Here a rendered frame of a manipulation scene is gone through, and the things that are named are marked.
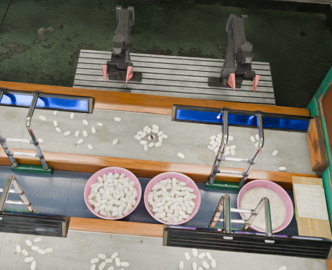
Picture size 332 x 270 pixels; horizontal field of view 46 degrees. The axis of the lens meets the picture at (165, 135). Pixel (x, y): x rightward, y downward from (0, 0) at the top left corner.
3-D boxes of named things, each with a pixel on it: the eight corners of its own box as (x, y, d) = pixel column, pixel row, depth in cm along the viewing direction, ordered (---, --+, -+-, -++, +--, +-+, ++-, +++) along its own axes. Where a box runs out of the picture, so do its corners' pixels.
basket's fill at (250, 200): (236, 189, 197) (239, 184, 192) (280, 193, 197) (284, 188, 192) (238, 232, 184) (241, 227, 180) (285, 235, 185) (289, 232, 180)
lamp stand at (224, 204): (204, 228, 185) (221, 188, 148) (245, 231, 186) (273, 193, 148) (203, 269, 175) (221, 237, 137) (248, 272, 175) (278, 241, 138)
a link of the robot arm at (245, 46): (257, 52, 181) (255, 34, 188) (238, 51, 181) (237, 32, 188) (251, 69, 191) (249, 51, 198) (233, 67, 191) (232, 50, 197)
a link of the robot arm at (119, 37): (128, 43, 179) (130, 25, 186) (109, 42, 179) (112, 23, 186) (128, 60, 189) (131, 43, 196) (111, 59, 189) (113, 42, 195)
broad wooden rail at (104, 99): (-5, 99, 230) (-15, 79, 215) (298, 126, 233) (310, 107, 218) (-11, 115, 224) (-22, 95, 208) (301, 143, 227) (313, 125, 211)
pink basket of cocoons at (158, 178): (137, 187, 195) (137, 179, 187) (187, 174, 200) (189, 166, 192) (152, 238, 181) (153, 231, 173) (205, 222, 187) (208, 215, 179)
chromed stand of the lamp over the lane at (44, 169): (22, 139, 206) (-3, 84, 168) (60, 142, 206) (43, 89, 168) (12, 171, 195) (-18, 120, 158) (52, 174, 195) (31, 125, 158)
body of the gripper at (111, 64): (128, 65, 181) (129, 53, 185) (106, 63, 181) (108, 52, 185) (128, 74, 187) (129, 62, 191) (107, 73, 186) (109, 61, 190)
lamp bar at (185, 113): (171, 107, 178) (172, 97, 171) (307, 119, 179) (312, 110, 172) (170, 121, 173) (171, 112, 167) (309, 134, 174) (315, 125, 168)
